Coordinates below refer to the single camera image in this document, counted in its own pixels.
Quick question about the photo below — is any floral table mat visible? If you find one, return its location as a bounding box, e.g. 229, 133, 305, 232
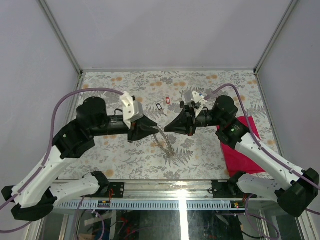
60, 70, 278, 180

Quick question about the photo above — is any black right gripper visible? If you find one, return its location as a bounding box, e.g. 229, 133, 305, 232
164, 103, 224, 137

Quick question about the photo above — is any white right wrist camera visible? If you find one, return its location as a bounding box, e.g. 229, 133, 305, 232
184, 90, 208, 118

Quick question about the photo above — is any aluminium mounting rail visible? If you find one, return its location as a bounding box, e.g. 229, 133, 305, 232
94, 180, 245, 202

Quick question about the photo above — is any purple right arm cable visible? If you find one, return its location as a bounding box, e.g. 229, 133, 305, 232
204, 83, 320, 216

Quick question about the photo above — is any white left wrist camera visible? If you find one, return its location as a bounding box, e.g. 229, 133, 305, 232
119, 91, 144, 129

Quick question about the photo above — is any left aluminium frame post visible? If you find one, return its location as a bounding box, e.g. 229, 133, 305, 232
36, 0, 83, 76

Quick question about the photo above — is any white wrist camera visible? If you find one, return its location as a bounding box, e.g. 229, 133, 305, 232
184, 90, 208, 118
119, 91, 144, 129

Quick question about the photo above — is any large silver keyring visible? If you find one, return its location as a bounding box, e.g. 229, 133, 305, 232
153, 126, 176, 158

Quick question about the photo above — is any black key tag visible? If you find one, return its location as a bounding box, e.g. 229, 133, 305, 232
156, 103, 166, 116

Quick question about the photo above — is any red cloth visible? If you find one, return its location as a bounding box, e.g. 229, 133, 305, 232
220, 116, 265, 177

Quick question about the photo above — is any right aluminium frame post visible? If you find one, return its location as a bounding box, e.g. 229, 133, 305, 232
253, 0, 300, 74

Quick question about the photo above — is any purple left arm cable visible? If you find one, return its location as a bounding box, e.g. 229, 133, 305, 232
0, 87, 125, 232

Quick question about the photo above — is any aluminium frame post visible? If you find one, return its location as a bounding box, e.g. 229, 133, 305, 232
253, 0, 300, 74
36, 0, 83, 76

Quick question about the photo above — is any black car key fob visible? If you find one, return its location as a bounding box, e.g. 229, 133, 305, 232
179, 101, 185, 109

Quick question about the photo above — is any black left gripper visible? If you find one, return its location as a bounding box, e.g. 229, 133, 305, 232
91, 114, 161, 143

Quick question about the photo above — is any grey slotted cable duct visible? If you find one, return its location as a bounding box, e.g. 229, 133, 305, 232
74, 201, 232, 211

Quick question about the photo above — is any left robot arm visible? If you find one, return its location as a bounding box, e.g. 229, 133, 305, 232
1, 97, 159, 222

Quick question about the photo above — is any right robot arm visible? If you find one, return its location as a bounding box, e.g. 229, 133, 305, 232
164, 95, 320, 217

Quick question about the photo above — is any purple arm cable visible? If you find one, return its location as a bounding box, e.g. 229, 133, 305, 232
0, 87, 125, 232
204, 83, 320, 216

